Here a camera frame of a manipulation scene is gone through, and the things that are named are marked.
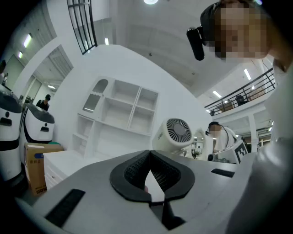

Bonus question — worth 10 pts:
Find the black metal railing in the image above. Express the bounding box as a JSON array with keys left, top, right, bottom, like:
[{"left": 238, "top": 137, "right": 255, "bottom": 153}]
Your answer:
[{"left": 204, "top": 68, "right": 276, "bottom": 117}]

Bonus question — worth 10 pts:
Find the white shelf unit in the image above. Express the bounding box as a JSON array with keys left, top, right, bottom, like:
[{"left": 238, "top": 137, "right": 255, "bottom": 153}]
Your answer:
[{"left": 43, "top": 76, "right": 161, "bottom": 191}]

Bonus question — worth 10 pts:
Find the black head strap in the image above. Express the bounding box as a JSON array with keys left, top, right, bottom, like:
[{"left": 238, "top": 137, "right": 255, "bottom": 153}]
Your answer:
[{"left": 200, "top": 3, "right": 222, "bottom": 47}]

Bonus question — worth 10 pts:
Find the brown cardboard box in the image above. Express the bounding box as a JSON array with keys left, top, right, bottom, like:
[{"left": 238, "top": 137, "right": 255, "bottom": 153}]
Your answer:
[{"left": 23, "top": 142, "right": 65, "bottom": 197}]

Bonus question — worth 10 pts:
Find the person's head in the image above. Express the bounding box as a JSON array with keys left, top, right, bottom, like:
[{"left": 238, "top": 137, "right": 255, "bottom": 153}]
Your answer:
[{"left": 200, "top": 0, "right": 275, "bottom": 64}]

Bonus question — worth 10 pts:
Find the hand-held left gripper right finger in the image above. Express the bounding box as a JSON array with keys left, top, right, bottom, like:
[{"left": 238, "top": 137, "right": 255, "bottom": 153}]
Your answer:
[{"left": 150, "top": 149, "right": 195, "bottom": 202}]

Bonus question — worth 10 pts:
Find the white and black robot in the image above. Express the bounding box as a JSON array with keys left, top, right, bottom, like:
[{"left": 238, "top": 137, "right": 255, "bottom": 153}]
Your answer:
[
  {"left": 0, "top": 90, "right": 24, "bottom": 182},
  {"left": 23, "top": 103, "right": 56, "bottom": 144}
]

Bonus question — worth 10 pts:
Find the black head-worn camera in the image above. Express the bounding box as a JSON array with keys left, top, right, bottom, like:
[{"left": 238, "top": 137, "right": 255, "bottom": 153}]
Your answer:
[{"left": 186, "top": 26, "right": 206, "bottom": 61}]

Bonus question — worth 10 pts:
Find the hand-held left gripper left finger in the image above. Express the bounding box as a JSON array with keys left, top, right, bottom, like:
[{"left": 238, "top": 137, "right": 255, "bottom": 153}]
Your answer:
[{"left": 109, "top": 149, "right": 152, "bottom": 203}]

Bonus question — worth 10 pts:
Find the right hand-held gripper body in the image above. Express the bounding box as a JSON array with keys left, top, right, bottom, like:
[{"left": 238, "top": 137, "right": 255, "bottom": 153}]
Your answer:
[{"left": 207, "top": 140, "right": 249, "bottom": 165}]

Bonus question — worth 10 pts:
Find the person's striped white shirt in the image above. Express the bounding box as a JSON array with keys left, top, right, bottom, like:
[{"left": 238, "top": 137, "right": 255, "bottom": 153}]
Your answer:
[{"left": 225, "top": 57, "right": 293, "bottom": 234}]

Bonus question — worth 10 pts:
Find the white hair dryer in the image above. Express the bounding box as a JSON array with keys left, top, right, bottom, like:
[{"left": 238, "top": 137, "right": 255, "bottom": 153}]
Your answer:
[{"left": 152, "top": 117, "right": 195, "bottom": 154}]

